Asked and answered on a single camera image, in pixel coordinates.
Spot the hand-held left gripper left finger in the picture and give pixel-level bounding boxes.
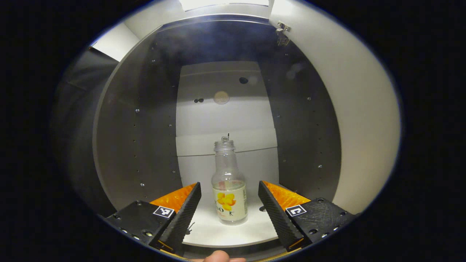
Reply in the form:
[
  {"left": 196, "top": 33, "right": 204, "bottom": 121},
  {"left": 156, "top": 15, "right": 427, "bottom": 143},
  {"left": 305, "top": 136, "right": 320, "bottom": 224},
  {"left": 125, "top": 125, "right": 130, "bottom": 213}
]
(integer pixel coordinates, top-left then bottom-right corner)
[{"left": 105, "top": 182, "right": 202, "bottom": 255}]

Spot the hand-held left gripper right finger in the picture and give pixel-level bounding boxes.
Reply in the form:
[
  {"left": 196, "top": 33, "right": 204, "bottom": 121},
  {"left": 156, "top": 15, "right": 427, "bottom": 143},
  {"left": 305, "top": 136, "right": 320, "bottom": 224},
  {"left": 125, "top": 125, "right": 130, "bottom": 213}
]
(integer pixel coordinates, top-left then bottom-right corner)
[{"left": 258, "top": 180, "right": 357, "bottom": 252}]

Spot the clear bottle with flower label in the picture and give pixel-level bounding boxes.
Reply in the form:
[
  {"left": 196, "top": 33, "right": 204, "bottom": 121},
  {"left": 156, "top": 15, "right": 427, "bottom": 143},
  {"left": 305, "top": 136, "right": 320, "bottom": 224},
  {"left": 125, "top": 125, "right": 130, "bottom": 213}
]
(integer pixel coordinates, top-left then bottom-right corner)
[{"left": 211, "top": 136, "right": 249, "bottom": 225}]

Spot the dark grey cabinet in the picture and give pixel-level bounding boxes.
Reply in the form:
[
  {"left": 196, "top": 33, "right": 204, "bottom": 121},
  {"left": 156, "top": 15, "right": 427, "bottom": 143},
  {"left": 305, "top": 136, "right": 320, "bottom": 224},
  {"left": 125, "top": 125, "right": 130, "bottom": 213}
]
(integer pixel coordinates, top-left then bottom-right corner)
[{"left": 93, "top": 15, "right": 343, "bottom": 259}]

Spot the grey cabinet door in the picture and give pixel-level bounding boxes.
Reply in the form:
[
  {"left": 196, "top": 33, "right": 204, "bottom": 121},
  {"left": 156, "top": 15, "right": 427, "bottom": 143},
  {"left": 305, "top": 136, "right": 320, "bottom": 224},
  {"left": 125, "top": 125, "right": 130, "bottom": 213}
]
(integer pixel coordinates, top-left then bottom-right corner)
[{"left": 269, "top": 0, "right": 401, "bottom": 215}]

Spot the metal door hinge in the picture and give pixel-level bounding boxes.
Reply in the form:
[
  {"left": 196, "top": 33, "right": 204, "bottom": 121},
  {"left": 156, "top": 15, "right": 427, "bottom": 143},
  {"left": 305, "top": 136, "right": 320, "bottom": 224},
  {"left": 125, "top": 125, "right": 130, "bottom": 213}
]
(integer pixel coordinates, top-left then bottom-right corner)
[{"left": 276, "top": 21, "right": 292, "bottom": 47}]

